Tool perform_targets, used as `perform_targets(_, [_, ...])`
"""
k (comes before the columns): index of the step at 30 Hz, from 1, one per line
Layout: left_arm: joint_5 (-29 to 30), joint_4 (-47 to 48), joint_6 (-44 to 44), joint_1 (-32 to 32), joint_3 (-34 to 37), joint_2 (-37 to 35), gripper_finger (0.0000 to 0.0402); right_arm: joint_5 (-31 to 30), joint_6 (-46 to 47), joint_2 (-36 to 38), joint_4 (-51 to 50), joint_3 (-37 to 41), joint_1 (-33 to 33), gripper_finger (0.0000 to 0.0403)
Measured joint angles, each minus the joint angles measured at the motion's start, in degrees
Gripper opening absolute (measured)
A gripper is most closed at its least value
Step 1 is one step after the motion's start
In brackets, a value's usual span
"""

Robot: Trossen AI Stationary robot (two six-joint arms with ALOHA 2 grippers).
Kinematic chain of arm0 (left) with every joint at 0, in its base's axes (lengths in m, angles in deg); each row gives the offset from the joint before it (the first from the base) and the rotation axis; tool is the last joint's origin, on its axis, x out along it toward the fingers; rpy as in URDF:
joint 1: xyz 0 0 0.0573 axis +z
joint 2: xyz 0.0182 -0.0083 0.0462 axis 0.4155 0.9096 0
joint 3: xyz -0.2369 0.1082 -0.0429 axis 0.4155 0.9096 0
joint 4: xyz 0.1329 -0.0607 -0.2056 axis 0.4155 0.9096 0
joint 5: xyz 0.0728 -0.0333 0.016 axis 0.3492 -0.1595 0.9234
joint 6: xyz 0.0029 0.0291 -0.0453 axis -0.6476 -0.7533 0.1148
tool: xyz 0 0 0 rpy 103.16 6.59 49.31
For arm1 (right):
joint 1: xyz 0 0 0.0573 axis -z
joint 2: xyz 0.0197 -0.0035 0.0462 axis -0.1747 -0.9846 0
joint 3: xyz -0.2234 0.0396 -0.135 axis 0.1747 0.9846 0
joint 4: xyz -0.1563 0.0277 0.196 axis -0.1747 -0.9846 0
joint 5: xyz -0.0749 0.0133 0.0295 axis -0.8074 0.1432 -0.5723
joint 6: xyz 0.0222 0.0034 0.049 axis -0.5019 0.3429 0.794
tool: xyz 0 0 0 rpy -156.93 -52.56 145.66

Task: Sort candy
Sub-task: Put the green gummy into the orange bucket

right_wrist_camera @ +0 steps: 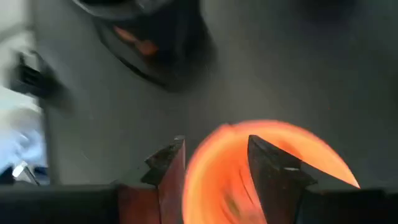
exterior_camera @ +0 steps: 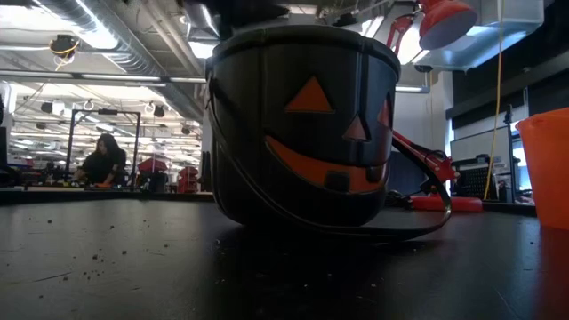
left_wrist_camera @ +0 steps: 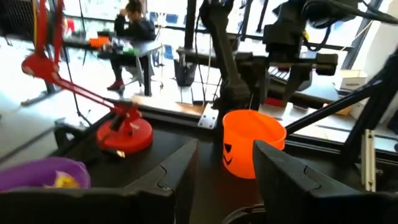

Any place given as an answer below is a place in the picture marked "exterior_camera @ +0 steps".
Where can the black jack-o-lantern bucket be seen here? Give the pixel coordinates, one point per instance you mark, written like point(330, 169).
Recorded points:
point(266, 133)

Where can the red storage bins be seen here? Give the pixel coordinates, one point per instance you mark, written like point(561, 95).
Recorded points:
point(189, 180)

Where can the red desk lamp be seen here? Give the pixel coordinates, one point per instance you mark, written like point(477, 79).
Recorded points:
point(444, 18)

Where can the person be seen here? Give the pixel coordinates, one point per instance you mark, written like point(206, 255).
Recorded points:
point(104, 162)

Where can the black perforated box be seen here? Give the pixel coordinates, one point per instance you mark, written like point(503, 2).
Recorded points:
point(473, 180)

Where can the black pole stand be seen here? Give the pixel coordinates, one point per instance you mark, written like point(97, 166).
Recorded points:
point(509, 155)

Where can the orange jack-o-lantern bucket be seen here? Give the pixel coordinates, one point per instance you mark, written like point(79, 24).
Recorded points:
point(549, 169)

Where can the black frame stand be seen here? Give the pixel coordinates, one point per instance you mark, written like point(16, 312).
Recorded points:
point(135, 146)

